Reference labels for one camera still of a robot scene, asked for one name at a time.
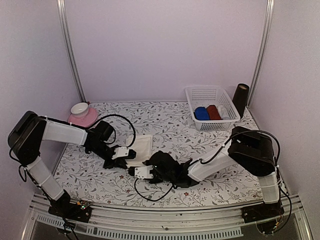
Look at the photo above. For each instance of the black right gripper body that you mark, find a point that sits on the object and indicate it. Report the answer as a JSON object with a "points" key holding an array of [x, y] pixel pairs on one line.
{"points": [[166, 178]]}

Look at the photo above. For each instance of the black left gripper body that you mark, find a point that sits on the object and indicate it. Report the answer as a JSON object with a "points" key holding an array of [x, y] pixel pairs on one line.
{"points": [[100, 150]]}

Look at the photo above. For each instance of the cream cloth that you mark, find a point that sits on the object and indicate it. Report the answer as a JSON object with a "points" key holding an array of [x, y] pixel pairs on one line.
{"points": [[143, 148]]}

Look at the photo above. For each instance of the blue microfibre towel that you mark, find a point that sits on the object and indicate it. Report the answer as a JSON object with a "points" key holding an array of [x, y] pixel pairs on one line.
{"points": [[201, 114]]}

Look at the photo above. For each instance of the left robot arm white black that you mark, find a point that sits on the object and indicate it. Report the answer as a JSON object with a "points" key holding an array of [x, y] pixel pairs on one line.
{"points": [[31, 130]]}

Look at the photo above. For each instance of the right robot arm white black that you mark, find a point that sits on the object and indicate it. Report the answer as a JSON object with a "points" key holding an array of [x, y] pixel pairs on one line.
{"points": [[251, 149]]}

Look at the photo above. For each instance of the pink saucer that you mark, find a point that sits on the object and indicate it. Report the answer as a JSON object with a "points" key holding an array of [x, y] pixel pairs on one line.
{"points": [[84, 120]]}

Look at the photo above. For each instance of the floral patterned table mat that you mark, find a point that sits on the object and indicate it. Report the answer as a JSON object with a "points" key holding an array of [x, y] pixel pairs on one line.
{"points": [[170, 123]]}

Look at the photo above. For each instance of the white teacup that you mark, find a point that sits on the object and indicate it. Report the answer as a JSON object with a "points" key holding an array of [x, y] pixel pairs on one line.
{"points": [[80, 110]]}

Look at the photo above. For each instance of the red-brown rolled towel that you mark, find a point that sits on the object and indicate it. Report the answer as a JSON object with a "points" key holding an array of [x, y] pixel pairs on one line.
{"points": [[213, 113]]}

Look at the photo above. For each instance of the white perforated plastic basket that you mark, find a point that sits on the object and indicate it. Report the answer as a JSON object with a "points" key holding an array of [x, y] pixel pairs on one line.
{"points": [[211, 95]]}

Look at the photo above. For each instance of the clear plastic item in basket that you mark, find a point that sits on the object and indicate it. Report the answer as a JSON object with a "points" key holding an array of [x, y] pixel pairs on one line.
{"points": [[223, 112]]}

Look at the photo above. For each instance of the dark brown cylinder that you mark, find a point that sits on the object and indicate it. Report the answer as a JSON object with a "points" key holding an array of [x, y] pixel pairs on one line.
{"points": [[240, 98]]}

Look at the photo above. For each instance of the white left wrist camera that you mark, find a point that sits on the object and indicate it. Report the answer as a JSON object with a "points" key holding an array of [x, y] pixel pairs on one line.
{"points": [[124, 152]]}

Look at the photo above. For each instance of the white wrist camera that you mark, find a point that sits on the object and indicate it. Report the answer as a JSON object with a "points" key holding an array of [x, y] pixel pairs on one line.
{"points": [[143, 172], [124, 152]]}

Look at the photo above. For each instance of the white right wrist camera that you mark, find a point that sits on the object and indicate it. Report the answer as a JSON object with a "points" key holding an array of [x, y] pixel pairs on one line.
{"points": [[143, 172]]}

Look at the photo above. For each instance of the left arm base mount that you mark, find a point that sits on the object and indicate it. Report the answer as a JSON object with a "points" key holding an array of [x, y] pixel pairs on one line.
{"points": [[70, 211]]}

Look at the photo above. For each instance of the aluminium front rail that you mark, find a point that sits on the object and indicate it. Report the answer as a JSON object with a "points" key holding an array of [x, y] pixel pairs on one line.
{"points": [[115, 222]]}

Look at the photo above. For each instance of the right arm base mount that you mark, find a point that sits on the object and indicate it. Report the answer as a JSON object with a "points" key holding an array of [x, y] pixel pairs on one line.
{"points": [[261, 212]]}

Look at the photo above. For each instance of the left aluminium frame post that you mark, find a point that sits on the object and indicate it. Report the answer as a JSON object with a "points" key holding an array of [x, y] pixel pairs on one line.
{"points": [[62, 13]]}

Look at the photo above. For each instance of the aluminium frame post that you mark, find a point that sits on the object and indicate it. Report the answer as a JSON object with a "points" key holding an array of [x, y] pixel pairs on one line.
{"points": [[62, 13], [268, 17]]}

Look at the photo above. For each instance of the right aluminium frame post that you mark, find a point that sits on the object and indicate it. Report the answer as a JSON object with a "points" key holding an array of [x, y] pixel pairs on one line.
{"points": [[268, 17]]}

